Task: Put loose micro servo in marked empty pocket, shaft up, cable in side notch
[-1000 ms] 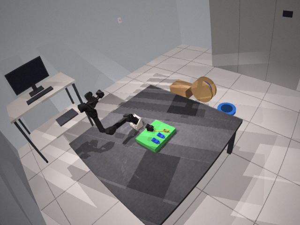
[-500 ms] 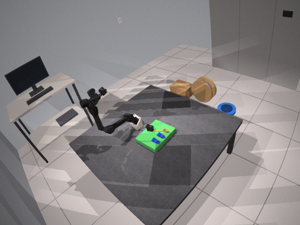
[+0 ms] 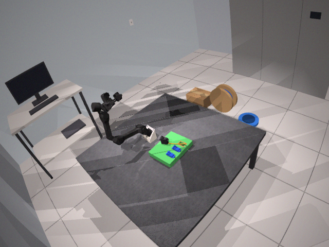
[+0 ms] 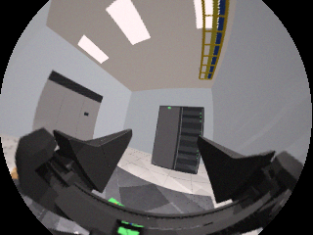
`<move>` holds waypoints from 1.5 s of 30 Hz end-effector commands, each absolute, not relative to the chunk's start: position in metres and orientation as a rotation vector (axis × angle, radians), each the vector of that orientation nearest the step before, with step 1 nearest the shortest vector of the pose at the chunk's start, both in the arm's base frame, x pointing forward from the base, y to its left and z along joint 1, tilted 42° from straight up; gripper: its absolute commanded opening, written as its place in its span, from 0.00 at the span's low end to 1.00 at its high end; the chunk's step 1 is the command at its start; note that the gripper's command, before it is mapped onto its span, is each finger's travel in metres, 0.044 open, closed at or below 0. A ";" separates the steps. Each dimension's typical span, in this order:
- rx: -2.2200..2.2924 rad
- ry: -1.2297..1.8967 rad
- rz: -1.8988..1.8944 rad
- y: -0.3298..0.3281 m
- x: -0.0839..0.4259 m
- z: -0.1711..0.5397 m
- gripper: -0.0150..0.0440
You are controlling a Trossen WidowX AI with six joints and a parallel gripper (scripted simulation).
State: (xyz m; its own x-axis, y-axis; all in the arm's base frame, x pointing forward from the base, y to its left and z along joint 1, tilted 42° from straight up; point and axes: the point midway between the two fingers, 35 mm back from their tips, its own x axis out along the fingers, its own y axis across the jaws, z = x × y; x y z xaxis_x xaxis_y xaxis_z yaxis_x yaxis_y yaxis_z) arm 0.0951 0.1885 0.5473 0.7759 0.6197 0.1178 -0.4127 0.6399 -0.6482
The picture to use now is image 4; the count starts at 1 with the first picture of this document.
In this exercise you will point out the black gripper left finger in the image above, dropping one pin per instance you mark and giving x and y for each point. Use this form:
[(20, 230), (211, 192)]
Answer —
[(98, 157)]

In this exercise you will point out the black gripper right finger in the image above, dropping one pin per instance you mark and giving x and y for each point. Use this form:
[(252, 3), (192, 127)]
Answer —
[(228, 170)]

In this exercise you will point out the green flat deck plate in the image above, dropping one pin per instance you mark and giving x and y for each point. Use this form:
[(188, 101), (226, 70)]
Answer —
[(123, 230)]

